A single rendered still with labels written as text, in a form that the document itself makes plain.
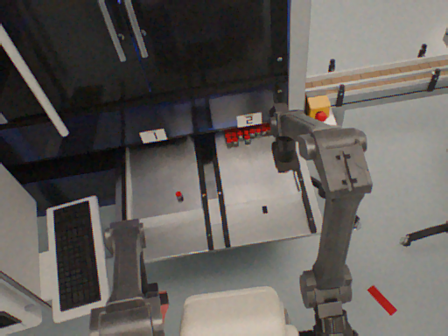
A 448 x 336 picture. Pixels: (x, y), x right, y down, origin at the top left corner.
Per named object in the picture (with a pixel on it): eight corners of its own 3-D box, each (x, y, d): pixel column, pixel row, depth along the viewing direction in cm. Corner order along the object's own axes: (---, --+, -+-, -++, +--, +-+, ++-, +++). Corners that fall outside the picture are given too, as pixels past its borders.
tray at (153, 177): (127, 147, 177) (125, 142, 175) (193, 136, 177) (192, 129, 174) (129, 225, 159) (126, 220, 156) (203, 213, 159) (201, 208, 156)
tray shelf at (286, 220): (116, 151, 179) (115, 149, 178) (294, 122, 178) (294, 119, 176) (117, 267, 153) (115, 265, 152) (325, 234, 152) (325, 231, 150)
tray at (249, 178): (213, 133, 177) (213, 127, 174) (280, 121, 176) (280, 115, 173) (227, 210, 158) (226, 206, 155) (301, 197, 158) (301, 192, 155)
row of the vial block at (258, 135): (226, 141, 174) (224, 133, 170) (272, 132, 174) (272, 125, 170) (227, 145, 173) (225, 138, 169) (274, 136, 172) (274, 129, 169)
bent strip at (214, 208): (207, 190, 164) (205, 181, 159) (215, 188, 163) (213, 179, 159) (213, 225, 156) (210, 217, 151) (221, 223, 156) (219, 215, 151)
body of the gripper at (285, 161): (292, 142, 137) (293, 127, 131) (300, 171, 132) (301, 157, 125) (271, 145, 137) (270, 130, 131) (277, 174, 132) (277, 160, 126)
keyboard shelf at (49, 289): (28, 217, 177) (24, 213, 175) (98, 197, 179) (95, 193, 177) (32, 331, 153) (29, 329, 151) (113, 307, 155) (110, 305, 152)
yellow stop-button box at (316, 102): (304, 107, 169) (305, 94, 163) (324, 103, 169) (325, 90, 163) (309, 122, 165) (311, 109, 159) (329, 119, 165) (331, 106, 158)
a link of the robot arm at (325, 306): (319, 325, 101) (343, 321, 101) (314, 280, 100) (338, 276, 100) (310, 310, 110) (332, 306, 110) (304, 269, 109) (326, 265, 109)
